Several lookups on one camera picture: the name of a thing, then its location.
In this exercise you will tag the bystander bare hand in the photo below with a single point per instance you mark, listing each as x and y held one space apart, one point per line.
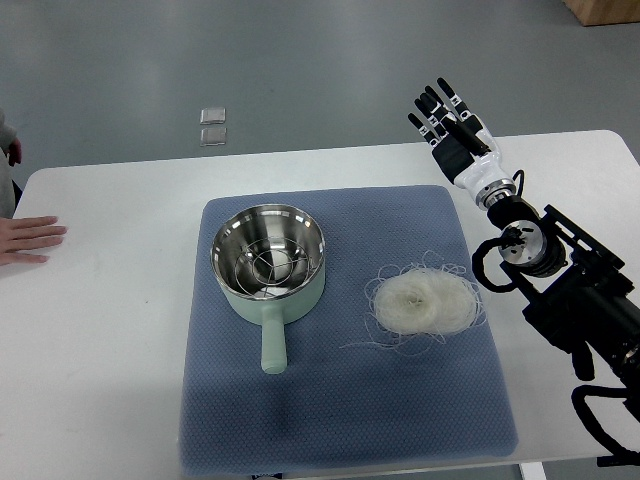
21 237

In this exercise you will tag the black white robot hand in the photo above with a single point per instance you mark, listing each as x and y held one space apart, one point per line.
461 144

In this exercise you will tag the bystander second hand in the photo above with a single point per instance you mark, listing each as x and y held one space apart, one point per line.
14 152

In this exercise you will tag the white vermicelli nest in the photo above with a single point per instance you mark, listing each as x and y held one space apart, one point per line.
415 307

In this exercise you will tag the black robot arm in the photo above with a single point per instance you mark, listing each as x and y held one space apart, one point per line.
577 300

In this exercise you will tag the mint green steel pot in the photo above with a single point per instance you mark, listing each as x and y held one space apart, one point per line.
271 314

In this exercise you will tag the wooden box corner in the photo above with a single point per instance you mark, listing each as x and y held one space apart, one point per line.
604 12

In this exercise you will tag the upper metal floor plate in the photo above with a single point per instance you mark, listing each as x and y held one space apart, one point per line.
213 115

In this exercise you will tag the blue quilted mat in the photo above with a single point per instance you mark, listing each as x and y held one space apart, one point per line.
352 394

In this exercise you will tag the wire steaming rack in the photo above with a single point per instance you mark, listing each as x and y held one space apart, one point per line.
272 267

